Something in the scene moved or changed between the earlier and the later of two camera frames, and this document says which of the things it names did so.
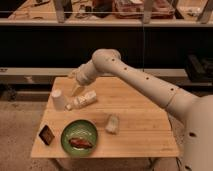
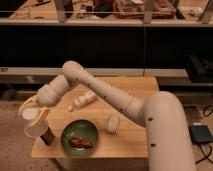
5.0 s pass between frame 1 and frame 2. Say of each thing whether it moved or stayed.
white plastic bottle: stayed
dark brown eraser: stayed
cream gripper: moved
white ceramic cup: moved
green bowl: stayed
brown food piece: stayed
